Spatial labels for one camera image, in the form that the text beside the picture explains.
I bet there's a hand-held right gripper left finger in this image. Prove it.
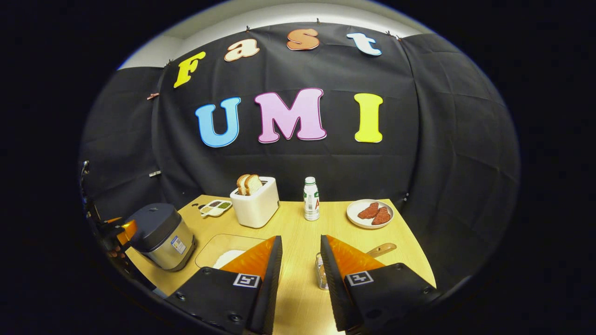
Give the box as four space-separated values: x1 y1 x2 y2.
167 235 283 335

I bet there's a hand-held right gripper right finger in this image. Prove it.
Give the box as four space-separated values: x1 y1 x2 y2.
320 234 440 333

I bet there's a wire chopstick holder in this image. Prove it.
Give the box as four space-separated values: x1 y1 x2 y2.
316 252 329 290

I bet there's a silver black rice cooker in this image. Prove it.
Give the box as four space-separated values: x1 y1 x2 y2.
123 203 196 272

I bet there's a wooden spoon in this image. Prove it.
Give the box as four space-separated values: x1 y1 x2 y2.
365 242 398 260

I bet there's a white round plate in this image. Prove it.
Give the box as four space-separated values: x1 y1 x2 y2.
346 199 395 229

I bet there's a white toaster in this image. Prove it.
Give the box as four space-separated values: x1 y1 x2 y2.
230 176 280 229

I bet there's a white milk bottle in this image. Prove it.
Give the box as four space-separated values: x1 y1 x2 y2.
304 176 320 221

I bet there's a white divided condiment dish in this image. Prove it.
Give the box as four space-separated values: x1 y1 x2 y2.
199 200 232 218

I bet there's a black backdrop cloth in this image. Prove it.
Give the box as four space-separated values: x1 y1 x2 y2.
79 22 520 289

